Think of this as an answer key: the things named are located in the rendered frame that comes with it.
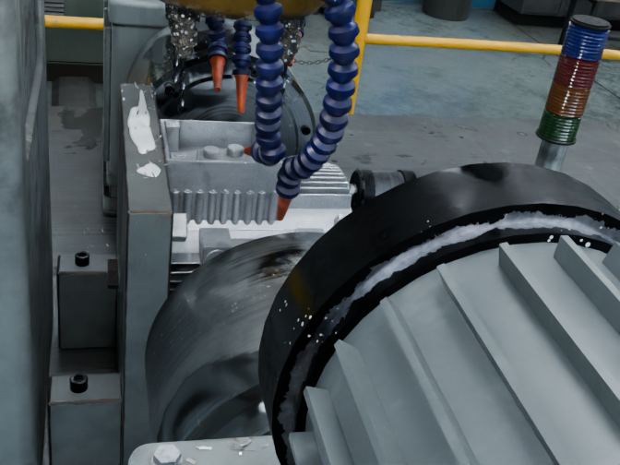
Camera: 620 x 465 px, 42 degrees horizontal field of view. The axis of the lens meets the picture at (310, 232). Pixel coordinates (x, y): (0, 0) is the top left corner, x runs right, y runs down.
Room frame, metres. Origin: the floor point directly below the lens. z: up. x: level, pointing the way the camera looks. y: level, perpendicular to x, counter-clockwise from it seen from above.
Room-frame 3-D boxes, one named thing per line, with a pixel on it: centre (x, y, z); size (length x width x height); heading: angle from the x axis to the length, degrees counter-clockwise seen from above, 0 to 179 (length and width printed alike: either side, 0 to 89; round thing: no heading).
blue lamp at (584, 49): (1.23, -0.36, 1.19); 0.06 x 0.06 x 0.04
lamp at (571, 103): (1.23, -0.36, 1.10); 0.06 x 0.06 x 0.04
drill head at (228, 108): (1.10, 0.16, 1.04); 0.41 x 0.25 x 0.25; 17
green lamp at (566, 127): (1.23, -0.36, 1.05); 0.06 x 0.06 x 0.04
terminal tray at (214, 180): (0.77, 0.10, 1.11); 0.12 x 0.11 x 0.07; 107
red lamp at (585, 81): (1.23, -0.36, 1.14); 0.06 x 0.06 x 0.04
